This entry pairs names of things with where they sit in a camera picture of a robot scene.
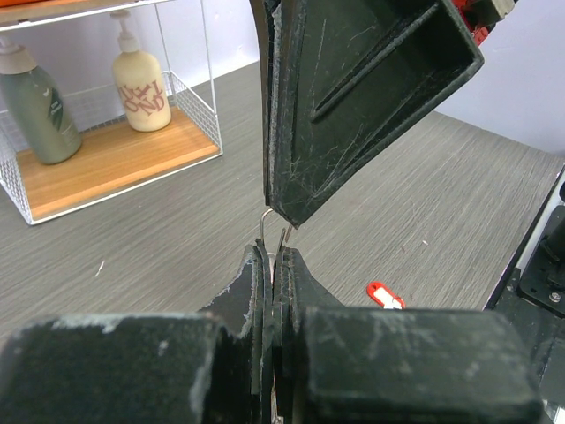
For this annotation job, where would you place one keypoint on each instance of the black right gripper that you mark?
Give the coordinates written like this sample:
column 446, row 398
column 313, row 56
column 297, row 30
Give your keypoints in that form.
column 481, row 16

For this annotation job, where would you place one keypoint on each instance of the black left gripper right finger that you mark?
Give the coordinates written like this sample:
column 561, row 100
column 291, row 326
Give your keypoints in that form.
column 339, row 364

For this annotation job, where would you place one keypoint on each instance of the white paper cup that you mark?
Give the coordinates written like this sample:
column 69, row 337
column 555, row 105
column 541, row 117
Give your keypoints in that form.
column 139, row 81

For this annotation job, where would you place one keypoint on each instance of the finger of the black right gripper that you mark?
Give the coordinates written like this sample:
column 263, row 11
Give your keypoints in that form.
column 354, row 77
column 268, row 19

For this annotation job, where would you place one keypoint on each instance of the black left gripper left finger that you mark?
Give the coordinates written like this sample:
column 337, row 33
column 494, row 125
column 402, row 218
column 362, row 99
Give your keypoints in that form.
column 211, row 366

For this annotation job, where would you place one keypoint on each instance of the large metal keyring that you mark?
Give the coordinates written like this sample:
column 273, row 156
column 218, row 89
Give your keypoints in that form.
column 274, row 232

